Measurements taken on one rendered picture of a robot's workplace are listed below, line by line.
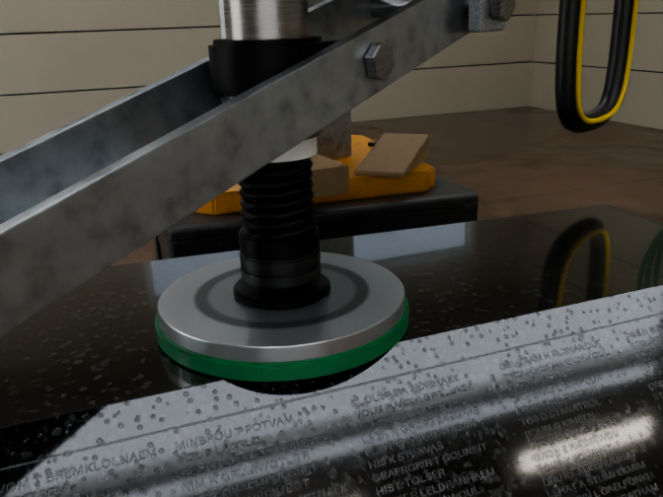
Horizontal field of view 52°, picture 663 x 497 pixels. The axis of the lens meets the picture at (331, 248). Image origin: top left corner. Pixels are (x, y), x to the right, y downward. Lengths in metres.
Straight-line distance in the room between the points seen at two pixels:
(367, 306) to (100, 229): 0.25
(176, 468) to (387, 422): 0.16
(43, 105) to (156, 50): 1.10
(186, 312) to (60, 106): 6.12
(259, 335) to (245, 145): 0.15
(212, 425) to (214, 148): 0.20
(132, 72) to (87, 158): 6.15
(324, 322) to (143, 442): 0.16
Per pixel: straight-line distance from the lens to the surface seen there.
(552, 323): 0.64
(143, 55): 6.67
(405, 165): 1.34
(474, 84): 7.88
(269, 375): 0.51
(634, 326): 0.69
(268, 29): 0.52
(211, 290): 0.61
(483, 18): 0.65
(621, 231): 0.88
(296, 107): 0.49
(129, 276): 0.75
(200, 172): 0.44
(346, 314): 0.55
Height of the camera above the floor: 1.08
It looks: 19 degrees down
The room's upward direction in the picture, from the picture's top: 2 degrees counter-clockwise
